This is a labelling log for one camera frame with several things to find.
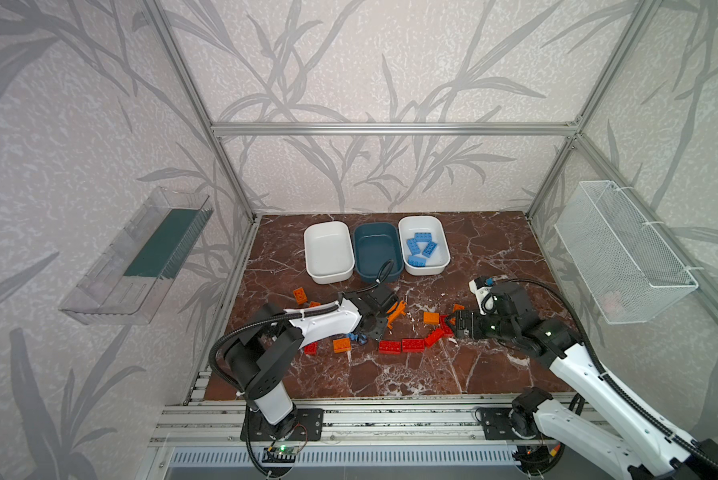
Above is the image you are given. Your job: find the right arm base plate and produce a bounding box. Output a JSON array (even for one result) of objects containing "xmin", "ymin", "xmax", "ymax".
[{"xmin": 475, "ymin": 407, "xmax": 526, "ymax": 440}]

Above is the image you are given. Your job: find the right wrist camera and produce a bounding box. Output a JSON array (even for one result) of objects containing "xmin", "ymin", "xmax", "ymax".
[{"xmin": 469, "ymin": 276, "xmax": 508, "ymax": 315}]

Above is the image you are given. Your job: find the aluminium cage frame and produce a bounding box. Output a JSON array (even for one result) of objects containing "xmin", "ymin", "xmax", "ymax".
[{"xmin": 133, "ymin": 1, "xmax": 718, "ymax": 346}]

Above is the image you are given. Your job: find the left white plastic bin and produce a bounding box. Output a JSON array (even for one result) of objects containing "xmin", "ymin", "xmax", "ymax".
[{"xmin": 304, "ymin": 221, "xmax": 355, "ymax": 285}]

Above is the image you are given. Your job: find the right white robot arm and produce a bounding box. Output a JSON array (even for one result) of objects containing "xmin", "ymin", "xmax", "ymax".
[{"xmin": 440, "ymin": 277, "xmax": 718, "ymax": 479}]

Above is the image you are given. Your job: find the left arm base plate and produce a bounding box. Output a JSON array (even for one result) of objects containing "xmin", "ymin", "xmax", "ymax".
[{"xmin": 240, "ymin": 407, "xmax": 325, "ymax": 442}]

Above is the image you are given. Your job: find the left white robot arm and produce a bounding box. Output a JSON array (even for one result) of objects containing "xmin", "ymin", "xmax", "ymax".
[{"xmin": 208, "ymin": 260, "xmax": 399, "ymax": 430}]

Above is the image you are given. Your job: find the blue lego brick front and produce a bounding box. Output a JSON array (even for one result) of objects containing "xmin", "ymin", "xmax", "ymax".
[{"xmin": 422, "ymin": 241, "xmax": 438, "ymax": 258}]

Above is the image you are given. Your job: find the left green circuit board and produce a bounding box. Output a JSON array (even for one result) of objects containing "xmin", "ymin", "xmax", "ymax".
[{"xmin": 262, "ymin": 445, "xmax": 298, "ymax": 464}]

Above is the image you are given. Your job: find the clear plastic wall tray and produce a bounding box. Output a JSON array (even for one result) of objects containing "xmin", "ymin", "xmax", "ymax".
[{"xmin": 59, "ymin": 187, "xmax": 214, "ymax": 326}]

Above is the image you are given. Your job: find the red lego brick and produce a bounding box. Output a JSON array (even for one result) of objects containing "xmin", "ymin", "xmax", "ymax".
[
  {"xmin": 378, "ymin": 340, "xmax": 403, "ymax": 355},
  {"xmin": 303, "ymin": 342, "xmax": 318, "ymax": 356},
  {"xmin": 424, "ymin": 328, "xmax": 444, "ymax": 348},
  {"xmin": 402, "ymin": 339, "xmax": 427, "ymax": 353}
]

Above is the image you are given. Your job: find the white wire mesh basket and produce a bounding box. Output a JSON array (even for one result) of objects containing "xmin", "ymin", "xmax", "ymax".
[{"xmin": 555, "ymin": 180, "xmax": 699, "ymax": 325}]

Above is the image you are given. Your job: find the white plastic bin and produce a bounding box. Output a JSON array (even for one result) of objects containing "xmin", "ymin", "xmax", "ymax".
[
  {"xmin": 398, "ymin": 215, "xmax": 452, "ymax": 276},
  {"xmin": 304, "ymin": 221, "xmax": 355, "ymax": 285}
]

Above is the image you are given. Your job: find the right wiring bundle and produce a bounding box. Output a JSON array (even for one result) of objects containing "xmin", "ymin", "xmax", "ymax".
[{"xmin": 513, "ymin": 440, "xmax": 567, "ymax": 475}]

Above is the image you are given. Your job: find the red lego brick tilted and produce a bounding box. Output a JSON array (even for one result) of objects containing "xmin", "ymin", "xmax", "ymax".
[{"xmin": 424, "ymin": 328, "xmax": 444, "ymax": 348}]

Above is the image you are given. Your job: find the teal plastic bin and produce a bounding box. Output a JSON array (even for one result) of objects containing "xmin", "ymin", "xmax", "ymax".
[{"xmin": 353, "ymin": 222, "xmax": 404, "ymax": 284}]

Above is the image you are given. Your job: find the small orange lego brick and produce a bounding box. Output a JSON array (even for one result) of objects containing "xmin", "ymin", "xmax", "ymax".
[{"xmin": 293, "ymin": 287, "xmax": 308, "ymax": 305}]

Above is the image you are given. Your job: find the long orange lego brick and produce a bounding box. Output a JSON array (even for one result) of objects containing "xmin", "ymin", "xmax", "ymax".
[{"xmin": 387, "ymin": 300, "xmax": 407, "ymax": 330}]

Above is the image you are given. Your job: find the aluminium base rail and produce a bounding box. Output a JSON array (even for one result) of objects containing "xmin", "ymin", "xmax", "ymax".
[{"xmin": 149, "ymin": 394, "xmax": 552, "ymax": 447}]

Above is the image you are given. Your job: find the right white plastic bin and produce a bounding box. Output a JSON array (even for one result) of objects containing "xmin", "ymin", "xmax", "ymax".
[{"xmin": 398, "ymin": 215, "xmax": 452, "ymax": 276}]

